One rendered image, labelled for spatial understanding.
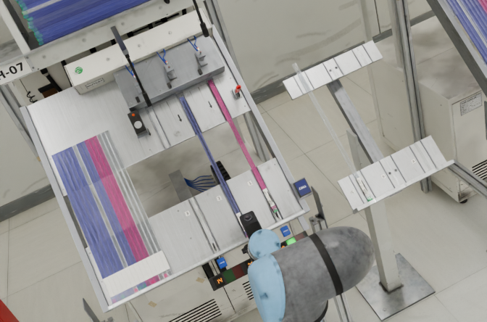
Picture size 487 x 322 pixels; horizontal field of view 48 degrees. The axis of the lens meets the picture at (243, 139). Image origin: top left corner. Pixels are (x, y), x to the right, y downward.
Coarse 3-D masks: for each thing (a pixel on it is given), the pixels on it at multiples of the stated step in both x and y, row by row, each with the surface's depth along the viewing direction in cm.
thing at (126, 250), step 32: (64, 160) 175; (96, 160) 176; (96, 192) 173; (128, 192) 173; (96, 224) 171; (128, 224) 171; (96, 256) 168; (128, 256) 168; (160, 256) 169; (128, 288) 166
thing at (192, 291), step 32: (224, 128) 247; (160, 160) 241; (192, 160) 234; (224, 160) 227; (256, 160) 221; (160, 192) 222; (192, 192) 216; (288, 224) 217; (224, 256) 213; (160, 288) 209; (192, 288) 215; (224, 288) 224; (160, 320) 216; (192, 320) 223; (224, 320) 229
